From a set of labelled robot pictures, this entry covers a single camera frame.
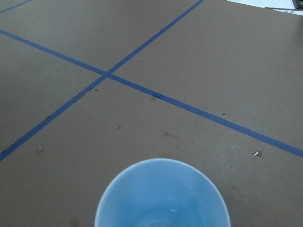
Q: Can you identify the light blue plastic cup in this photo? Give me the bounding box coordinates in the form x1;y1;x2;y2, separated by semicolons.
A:
94;158;231;227

